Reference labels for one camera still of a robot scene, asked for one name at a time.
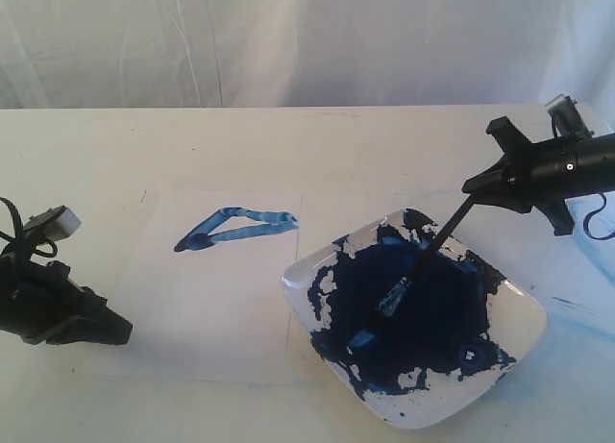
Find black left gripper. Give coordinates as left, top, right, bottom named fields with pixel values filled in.
left=1, top=254, right=133, bottom=346

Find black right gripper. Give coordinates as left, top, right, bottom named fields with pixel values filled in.
left=461, top=117, right=614, bottom=235

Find black paintbrush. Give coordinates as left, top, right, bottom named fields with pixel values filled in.
left=366, top=194, right=476, bottom=336

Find white paper sheet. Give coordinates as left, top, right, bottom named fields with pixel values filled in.
left=84, top=186, right=329, bottom=387

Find white square paint plate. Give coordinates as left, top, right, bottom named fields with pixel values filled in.
left=282, top=209, right=547, bottom=430

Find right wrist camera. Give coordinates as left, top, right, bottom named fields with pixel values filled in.
left=545, top=94, right=594, bottom=139

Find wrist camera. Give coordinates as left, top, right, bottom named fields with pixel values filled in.
left=545, top=94, right=594, bottom=139
left=23, top=206, right=82, bottom=242

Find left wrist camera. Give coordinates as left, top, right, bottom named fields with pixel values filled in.
left=23, top=206, right=82, bottom=242

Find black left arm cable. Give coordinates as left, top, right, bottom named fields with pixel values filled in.
left=0, top=197, right=55, bottom=266

